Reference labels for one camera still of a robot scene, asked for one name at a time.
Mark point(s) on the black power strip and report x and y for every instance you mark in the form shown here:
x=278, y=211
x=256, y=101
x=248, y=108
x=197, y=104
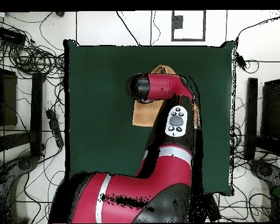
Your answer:
x=54, y=128

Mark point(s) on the black box device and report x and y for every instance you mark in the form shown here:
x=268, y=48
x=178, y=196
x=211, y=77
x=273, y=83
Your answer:
x=10, y=36

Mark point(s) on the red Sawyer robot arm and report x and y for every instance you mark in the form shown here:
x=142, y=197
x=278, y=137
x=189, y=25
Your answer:
x=158, y=88

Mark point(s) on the black power adapter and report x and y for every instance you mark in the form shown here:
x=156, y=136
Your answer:
x=241, y=61

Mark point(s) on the dark green table cloth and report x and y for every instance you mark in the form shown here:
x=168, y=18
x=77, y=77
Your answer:
x=95, y=116

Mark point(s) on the black frame stand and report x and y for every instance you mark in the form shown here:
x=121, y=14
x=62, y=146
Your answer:
x=36, y=116
x=251, y=116

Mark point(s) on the grey square floor frame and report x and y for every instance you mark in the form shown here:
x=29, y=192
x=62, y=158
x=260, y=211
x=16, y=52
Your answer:
x=177, y=22

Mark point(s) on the grey stand foot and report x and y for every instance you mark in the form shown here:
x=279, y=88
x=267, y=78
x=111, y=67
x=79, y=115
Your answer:
x=25, y=163
x=263, y=170

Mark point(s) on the tan terry towel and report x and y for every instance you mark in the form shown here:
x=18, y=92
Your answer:
x=144, y=114

